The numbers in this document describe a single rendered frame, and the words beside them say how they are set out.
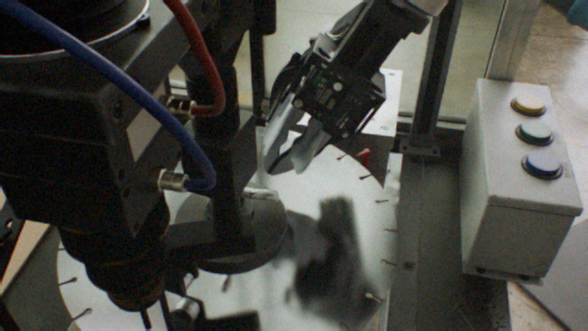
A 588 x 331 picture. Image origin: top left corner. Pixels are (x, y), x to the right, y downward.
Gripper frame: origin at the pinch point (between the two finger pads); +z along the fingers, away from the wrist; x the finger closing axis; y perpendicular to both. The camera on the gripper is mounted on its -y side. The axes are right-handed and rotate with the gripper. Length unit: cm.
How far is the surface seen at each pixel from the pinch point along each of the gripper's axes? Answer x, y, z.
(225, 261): 0.1, 10.8, 5.7
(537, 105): 30.4, -27.8, -15.1
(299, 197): 4.1, 0.7, 2.0
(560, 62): 123, -230, -11
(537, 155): 29.6, -16.0, -11.8
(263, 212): 1.3, 4.7, 3.2
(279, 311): 5.7, 14.4, 4.4
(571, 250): 111, -100, 26
